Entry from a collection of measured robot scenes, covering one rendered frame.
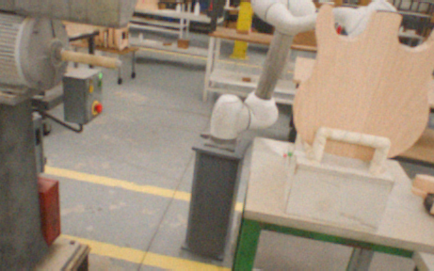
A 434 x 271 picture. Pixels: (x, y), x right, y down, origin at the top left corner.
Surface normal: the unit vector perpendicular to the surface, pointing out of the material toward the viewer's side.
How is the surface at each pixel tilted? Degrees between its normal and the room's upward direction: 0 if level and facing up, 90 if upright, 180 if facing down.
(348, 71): 91
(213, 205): 90
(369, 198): 90
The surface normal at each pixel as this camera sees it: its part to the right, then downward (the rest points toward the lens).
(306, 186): -0.17, 0.37
